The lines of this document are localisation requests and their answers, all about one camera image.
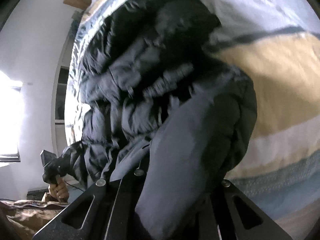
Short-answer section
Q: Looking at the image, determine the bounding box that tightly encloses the black puffer jacket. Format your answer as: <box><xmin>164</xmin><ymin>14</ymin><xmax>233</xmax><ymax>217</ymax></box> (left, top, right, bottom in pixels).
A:
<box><xmin>63</xmin><ymin>0</ymin><xmax>257</xmax><ymax>239</ymax></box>

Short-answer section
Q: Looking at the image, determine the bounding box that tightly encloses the left hand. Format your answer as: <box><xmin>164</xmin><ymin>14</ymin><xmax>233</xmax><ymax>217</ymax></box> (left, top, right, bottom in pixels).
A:
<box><xmin>48</xmin><ymin>176</ymin><xmax>69</xmax><ymax>203</ymax></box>

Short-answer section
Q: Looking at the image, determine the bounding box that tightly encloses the white shelf unit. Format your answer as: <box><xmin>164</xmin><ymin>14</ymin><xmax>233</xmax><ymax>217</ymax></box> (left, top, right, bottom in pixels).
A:
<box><xmin>52</xmin><ymin>36</ymin><xmax>74</xmax><ymax>156</ymax></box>

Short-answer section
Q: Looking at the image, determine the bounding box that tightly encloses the brown patterned blanket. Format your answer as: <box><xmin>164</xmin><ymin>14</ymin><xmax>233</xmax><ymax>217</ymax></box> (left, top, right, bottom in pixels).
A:
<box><xmin>1</xmin><ymin>192</ymin><xmax>68</xmax><ymax>239</ymax></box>

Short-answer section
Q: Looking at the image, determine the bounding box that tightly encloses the striped bed duvet cover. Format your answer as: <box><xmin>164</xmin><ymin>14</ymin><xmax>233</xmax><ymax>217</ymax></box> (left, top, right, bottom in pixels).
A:
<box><xmin>65</xmin><ymin>0</ymin><xmax>319</xmax><ymax>239</ymax></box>

